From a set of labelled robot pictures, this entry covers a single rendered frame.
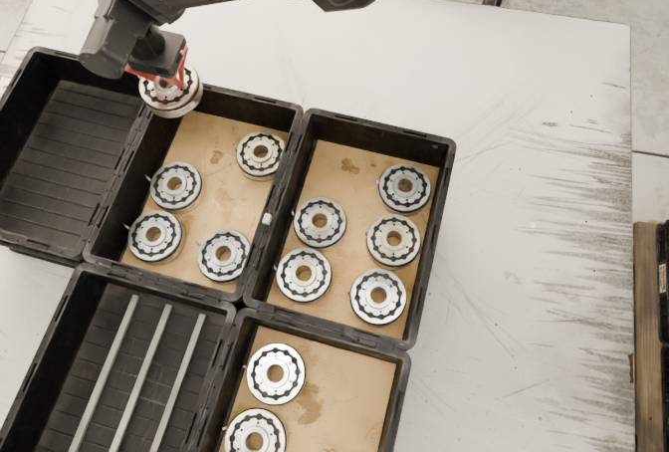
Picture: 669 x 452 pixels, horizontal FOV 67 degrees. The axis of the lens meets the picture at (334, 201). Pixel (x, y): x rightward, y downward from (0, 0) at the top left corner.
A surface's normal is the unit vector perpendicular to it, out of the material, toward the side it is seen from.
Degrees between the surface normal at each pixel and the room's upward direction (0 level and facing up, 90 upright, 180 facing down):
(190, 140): 0
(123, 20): 49
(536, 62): 0
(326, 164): 0
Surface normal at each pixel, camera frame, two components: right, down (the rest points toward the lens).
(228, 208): -0.03, -0.36
